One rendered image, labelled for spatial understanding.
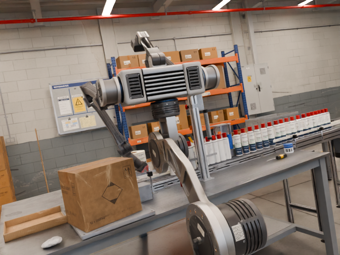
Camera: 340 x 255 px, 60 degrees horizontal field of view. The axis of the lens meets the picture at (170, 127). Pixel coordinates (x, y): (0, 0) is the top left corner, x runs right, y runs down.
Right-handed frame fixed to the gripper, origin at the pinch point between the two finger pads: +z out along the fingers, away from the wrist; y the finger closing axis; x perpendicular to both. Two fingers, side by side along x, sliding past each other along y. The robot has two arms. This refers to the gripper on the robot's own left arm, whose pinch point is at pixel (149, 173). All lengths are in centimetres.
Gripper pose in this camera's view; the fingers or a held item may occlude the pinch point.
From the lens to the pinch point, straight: 196.6
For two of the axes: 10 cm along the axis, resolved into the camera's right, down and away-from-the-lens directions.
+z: 6.7, 6.4, 3.6
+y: -4.9, 0.2, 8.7
